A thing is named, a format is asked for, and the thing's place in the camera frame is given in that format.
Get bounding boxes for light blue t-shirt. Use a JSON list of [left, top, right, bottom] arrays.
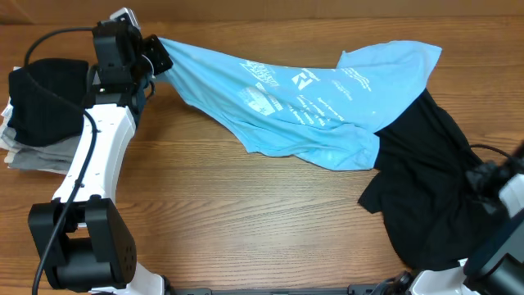
[[162, 39, 441, 170]]

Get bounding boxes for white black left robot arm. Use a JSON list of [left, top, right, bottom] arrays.
[[28, 10, 174, 295]]

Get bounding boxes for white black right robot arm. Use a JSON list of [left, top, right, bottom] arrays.
[[406, 146, 523, 295]]

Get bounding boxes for black shirt pile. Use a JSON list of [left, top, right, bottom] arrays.
[[359, 91, 508, 270]]

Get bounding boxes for folded black garment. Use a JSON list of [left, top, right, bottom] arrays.
[[7, 58, 88, 147]]

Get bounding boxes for folded grey garment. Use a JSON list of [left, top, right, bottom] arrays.
[[2, 132, 80, 174]]

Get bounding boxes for folded white garment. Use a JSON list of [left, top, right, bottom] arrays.
[[0, 65, 21, 152]]

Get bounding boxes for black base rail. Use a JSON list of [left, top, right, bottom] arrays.
[[169, 284, 410, 295]]

